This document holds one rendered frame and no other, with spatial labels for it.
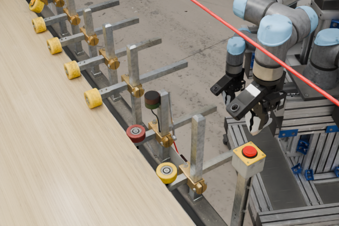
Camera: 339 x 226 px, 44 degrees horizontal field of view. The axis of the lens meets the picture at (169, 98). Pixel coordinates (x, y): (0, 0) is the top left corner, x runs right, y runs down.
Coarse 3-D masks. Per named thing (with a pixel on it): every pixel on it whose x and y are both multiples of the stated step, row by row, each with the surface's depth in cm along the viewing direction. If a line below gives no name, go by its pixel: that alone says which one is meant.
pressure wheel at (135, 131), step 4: (128, 128) 178; (132, 128) 179; (136, 128) 179; (140, 128) 178; (144, 128) 179; (128, 132) 177; (132, 132) 177; (136, 132) 177; (140, 132) 177; (144, 132) 177; (128, 136) 176; (132, 136) 175; (136, 136) 175; (140, 136) 175; (144, 136) 177; (132, 140) 176; (136, 140) 175; (140, 140) 176
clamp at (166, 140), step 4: (156, 120) 187; (148, 124) 186; (152, 124) 185; (156, 124) 185; (148, 128) 189; (152, 128) 184; (156, 128) 183; (156, 132) 182; (156, 136) 183; (160, 136) 180; (164, 136) 180; (168, 136) 180; (160, 140) 180; (164, 140) 179; (168, 140) 179; (172, 140) 180; (160, 144) 180; (164, 144) 179; (168, 144) 181
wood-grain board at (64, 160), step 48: (0, 0) 269; (0, 48) 226; (0, 96) 196; (48, 96) 196; (0, 144) 173; (48, 144) 173; (96, 144) 172; (0, 192) 154; (48, 192) 154; (96, 192) 154; (144, 192) 154
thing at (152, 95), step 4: (148, 92) 166; (152, 92) 166; (156, 92) 166; (148, 96) 164; (152, 96) 164; (156, 96) 164; (152, 104) 164; (160, 104) 168; (160, 108) 169; (152, 112) 170; (156, 116) 172; (160, 132) 179
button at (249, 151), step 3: (246, 147) 126; (249, 147) 126; (252, 147) 125; (243, 150) 125; (246, 150) 125; (249, 150) 125; (252, 150) 125; (255, 150) 125; (246, 153) 124; (249, 153) 124; (252, 153) 124; (255, 153) 124; (249, 156) 124; (252, 156) 124
